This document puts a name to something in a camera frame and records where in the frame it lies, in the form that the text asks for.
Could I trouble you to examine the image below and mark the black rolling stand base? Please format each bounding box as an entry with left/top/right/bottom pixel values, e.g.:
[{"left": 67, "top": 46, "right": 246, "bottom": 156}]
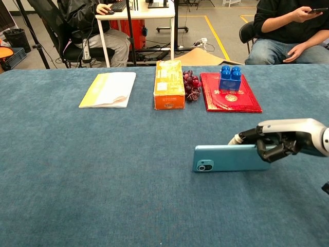
[{"left": 156, "top": 0, "right": 190, "bottom": 34}]

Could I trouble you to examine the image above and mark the seated person in blue jeans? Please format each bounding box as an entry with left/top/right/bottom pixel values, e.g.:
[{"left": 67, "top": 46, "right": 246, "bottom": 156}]
[{"left": 244, "top": 0, "right": 329, "bottom": 66}]

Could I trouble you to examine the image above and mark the black tripod with cable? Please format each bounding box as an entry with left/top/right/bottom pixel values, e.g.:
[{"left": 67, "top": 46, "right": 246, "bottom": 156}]
[{"left": 15, "top": 0, "right": 51, "bottom": 70}]

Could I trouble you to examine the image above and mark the black keyboard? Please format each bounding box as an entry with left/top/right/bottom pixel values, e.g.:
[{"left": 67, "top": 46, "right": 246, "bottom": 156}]
[{"left": 110, "top": 0, "right": 127, "bottom": 13}]

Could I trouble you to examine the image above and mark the orange red case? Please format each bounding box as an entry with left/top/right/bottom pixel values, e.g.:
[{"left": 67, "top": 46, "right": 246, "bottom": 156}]
[{"left": 109, "top": 19, "right": 148, "bottom": 51}]

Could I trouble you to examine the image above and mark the flat brown cardboard sheet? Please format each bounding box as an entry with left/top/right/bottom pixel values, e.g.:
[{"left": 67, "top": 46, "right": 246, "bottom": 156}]
[{"left": 176, "top": 48, "right": 244, "bottom": 66}]

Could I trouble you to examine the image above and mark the orange cardboard box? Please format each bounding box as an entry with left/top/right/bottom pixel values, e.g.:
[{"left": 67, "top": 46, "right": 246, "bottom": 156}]
[{"left": 153, "top": 60, "right": 186, "bottom": 111}]

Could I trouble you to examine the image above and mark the blue table cloth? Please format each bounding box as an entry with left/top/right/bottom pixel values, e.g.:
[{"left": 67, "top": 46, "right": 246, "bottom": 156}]
[{"left": 0, "top": 63, "right": 329, "bottom": 247}]

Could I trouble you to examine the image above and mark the black trash bin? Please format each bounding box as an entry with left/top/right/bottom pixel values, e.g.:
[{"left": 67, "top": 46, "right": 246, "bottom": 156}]
[{"left": 3, "top": 28, "right": 32, "bottom": 54}]

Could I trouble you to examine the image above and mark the bunch of dark red grapes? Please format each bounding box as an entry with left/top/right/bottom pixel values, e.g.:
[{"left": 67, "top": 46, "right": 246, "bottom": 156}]
[{"left": 182, "top": 69, "right": 202, "bottom": 102}]

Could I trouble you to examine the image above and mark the red certificate folder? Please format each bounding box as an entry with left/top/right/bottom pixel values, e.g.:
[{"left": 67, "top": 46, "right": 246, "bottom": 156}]
[{"left": 199, "top": 72, "right": 263, "bottom": 114}]

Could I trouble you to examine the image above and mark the black tripod stand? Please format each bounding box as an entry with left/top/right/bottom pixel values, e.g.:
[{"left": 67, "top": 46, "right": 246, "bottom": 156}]
[{"left": 125, "top": 0, "right": 138, "bottom": 66}]

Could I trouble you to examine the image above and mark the black office chair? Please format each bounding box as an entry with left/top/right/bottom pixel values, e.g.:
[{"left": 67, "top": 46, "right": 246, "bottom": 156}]
[{"left": 27, "top": 0, "right": 115, "bottom": 69}]

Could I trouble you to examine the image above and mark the black smartphone with teal back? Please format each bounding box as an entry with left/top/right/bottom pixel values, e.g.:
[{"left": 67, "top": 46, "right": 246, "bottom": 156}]
[{"left": 192, "top": 144, "right": 277, "bottom": 173}]

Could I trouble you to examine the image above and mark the black monitor stand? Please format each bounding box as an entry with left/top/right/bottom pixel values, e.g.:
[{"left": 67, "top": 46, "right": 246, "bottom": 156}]
[{"left": 147, "top": 0, "right": 171, "bottom": 9}]

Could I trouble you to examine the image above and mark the blue toy building brick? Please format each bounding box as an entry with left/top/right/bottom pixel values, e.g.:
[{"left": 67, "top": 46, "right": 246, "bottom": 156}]
[{"left": 218, "top": 65, "right": 243, "bottom": 92}]

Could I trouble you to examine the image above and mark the seated person in grey trousers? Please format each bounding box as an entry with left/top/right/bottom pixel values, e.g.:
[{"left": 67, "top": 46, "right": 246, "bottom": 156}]
[{"left": 57, "top": 0, "right": 132, "bottom": 68}]

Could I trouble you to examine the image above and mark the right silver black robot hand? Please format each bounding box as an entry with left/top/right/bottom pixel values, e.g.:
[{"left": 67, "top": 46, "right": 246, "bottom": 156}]
[{"left": 227, "top": 118, "right": 327, "bottom": 164}]

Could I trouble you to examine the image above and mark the white table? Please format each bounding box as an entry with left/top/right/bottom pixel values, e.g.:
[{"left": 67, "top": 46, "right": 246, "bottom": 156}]
[{"left": 95, "top": 0, "right": 176, "bottom": 68}]

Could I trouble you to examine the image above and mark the yellow white booklet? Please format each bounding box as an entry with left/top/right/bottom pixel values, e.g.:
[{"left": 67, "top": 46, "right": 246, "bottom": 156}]
[{"left": 78, "top": 72, "right": 137, "bottom": 109}]

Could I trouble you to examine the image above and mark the blue plastic crate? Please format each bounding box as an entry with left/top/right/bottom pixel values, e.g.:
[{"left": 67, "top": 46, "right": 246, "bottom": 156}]
[{"left": 5, "top": 47, "right": 28, "bottom": 70}]

